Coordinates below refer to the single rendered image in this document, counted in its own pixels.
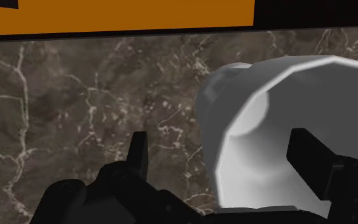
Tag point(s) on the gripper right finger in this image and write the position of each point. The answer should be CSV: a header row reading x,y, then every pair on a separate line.
x,y
327,167

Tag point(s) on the white mug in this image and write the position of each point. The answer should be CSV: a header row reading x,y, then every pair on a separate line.
x,y
259,149

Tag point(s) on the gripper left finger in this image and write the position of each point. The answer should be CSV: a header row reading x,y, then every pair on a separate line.
x,y
119,183

